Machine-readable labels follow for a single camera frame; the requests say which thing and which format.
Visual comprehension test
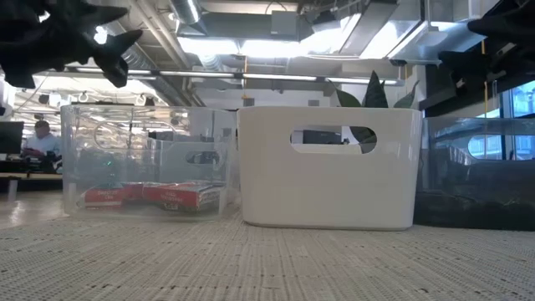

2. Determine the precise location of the black computer monitor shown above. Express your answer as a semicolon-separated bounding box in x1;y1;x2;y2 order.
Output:
0;120;25;155

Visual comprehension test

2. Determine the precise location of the red blue granola bar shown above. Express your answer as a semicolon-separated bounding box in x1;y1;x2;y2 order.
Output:
141;180;227;213

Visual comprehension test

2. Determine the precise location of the rectangular silver air duct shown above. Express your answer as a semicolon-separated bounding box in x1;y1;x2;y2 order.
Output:
386;0;513;66

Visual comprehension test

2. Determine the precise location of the dark grey translucent bin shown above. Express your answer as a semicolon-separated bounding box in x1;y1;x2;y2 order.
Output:
413;115;535;232

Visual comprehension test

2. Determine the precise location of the grey woven placemat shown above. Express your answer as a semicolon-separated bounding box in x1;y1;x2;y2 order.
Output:
0;215;535;301

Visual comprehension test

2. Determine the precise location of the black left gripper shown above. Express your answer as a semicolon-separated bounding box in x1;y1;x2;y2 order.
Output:
0;0;145;89

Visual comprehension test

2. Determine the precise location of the background office desk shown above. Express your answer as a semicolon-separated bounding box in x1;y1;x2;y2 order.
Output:
0;171;64;197

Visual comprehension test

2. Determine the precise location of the clear plastic bin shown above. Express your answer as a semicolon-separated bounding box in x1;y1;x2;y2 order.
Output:
60;104;242;221

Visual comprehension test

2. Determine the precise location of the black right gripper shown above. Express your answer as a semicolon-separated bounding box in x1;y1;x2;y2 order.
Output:
437;0;535;85

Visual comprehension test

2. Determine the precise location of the snake plant in white pot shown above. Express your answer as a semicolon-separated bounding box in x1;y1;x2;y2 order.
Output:
332;69;420;155

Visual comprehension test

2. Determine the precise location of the white plastic bin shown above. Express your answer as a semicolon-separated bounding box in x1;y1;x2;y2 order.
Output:
237;105;424;232

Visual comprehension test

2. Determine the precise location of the red wrapper granola bar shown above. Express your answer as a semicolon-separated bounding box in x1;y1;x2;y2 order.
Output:
76;183;126;210

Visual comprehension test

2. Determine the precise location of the grey ceiling box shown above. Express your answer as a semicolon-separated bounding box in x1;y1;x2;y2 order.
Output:
270;10;303;37

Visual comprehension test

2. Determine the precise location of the person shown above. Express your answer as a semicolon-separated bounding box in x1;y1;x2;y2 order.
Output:
21;120;63;162

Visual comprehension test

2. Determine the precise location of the round silver air duct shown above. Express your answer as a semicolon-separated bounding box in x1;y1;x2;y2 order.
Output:
169;0;208;35

